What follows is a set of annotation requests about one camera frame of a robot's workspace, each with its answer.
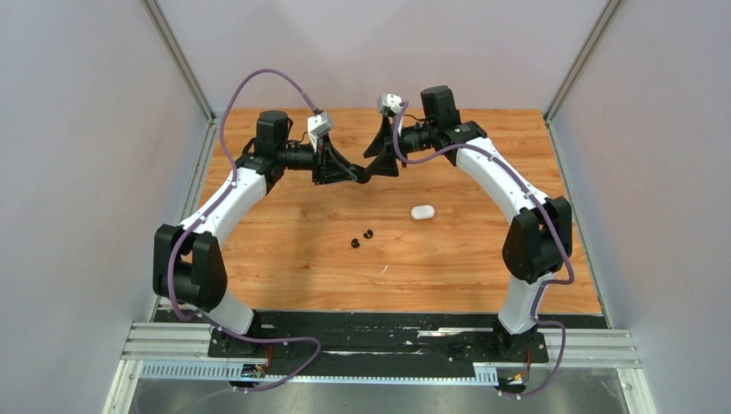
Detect black earbud charging case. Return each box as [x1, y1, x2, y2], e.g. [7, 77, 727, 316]
[351, 166, 372, 184]

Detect purple cable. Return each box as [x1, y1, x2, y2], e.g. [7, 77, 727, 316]
[391, 103, 576, 399]
[167, 69, 322, 393]

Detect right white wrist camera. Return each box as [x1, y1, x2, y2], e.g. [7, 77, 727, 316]
[377, 93, 403, 117]

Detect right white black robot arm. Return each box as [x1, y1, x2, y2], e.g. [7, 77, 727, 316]
[364, 85, 575, 361]

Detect right aluminium frame post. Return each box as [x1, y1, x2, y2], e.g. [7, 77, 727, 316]
[543, 0, 625, 126]

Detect white slotted cable duct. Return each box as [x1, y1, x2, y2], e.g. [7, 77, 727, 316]
[139, 363, 500, 386]

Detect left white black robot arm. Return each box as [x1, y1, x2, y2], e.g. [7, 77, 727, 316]
[153, 110, 369, 356]

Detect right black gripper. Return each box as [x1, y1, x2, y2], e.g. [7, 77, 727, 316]
[365, 115, 438, 176]

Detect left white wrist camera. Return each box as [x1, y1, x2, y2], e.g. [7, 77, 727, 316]
[307, 111, 333, 153]

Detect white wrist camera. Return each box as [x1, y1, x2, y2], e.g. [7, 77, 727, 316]
[307, 111, 333, 153]
[377, 93, 403, 117]

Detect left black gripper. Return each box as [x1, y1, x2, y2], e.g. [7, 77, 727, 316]
[278, 133, 357, 186]

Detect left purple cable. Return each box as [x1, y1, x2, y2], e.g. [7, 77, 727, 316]
[167, 69, 322, 393]

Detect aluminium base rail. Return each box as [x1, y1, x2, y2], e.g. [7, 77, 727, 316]
[122, 323, 641, 368]

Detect aluminium frame post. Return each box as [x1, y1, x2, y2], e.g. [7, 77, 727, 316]
[543, 0, 625, 126]
[141, 0, 216, 123]

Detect white earbud charging case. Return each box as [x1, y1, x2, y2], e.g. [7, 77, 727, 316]
[410, 204, 435, 221]

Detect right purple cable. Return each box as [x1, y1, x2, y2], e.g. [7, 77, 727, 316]
[391, 103, 576, 399]

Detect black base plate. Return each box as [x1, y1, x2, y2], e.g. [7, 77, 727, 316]
[123, 310, 627, 386]

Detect left aluminium frame post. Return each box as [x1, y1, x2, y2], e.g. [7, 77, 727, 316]
[141, 0, 216, 123]

